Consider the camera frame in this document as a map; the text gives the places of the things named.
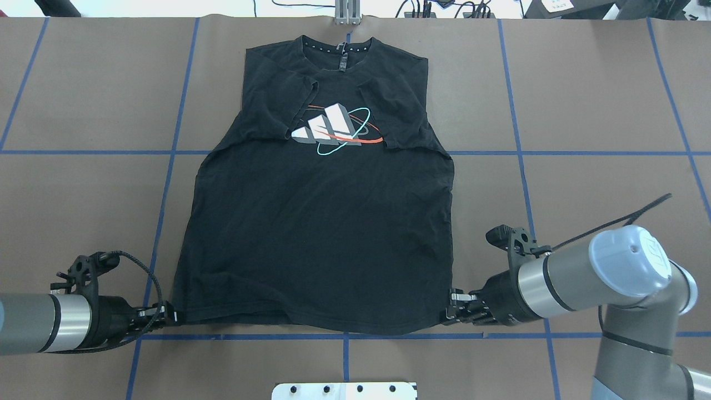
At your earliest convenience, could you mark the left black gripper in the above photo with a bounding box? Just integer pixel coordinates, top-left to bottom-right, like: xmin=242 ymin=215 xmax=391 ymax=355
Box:
xmin=89 ymin=296 xmax=177 ymax=348

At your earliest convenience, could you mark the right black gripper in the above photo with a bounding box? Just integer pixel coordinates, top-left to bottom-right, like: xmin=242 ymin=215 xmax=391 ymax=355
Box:
xmin=442 ymin=271 xmax=525 ymax=326

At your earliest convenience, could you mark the black graphic t-shirt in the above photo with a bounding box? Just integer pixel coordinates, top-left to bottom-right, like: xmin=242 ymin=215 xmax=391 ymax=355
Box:
xmin=171 ymin=36 xmax=454 ymax=335

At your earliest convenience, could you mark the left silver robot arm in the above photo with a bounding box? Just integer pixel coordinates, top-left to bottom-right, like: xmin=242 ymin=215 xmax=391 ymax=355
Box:
xmin=1 ymin=293 xmax=184 ymax=356

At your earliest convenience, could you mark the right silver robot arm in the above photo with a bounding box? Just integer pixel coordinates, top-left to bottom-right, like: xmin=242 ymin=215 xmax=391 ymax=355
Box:
xmin=441 ymin=225 xmax=709 ymax=399

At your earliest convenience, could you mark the black braided cable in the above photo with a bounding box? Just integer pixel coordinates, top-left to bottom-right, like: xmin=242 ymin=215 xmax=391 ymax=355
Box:
xmin=547 ymin=193 xmax=673 ymax=253
xmin=56 ymin=251 xmax=167 ymax=354

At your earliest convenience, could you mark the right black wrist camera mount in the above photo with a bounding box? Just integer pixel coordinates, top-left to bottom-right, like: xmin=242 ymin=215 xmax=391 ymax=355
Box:
xmin=485 ymin=224 xmax=553 ymax=258

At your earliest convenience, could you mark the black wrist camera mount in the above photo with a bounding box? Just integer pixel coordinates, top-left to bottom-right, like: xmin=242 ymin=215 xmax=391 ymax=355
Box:
xmin=485 ymin=224 xmax=553 ymax=258
xmin=50 ymin=252 xmax=119 ymax=299

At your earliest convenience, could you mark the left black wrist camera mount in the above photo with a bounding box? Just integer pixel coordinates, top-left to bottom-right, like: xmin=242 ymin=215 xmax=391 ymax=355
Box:
xmin=50 ymin=252 xmax=119 ymax=299

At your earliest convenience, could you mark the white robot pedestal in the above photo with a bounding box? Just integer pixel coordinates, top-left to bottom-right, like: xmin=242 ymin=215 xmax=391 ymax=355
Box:
xmin=271 ymin=381 xmax=419 ymax=399

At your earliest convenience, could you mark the aluminium frame post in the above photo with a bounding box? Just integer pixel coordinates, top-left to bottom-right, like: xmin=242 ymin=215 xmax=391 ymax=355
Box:
xmin=334 ymin=0 xmax=362 ymax=26

